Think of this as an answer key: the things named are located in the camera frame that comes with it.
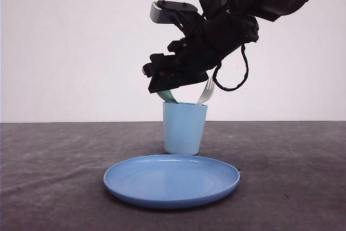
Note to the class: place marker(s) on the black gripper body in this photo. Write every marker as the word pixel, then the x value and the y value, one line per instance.
pixel 209 43

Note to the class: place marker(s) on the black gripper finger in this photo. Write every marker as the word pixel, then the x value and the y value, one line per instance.
pixel 166 80

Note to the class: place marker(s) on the mint green plastic spoon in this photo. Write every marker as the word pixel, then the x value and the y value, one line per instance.
pixel 167 96

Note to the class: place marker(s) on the white plastic fork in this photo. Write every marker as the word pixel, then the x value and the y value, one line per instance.
pixel 207 92

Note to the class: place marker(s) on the light blue plastic cup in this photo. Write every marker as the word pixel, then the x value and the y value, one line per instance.
pixel 183 125

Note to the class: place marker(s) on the blue plastic plate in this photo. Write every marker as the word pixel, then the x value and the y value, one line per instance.
pixel 171 181

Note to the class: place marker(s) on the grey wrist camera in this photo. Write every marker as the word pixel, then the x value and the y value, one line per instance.
pixel 165 12

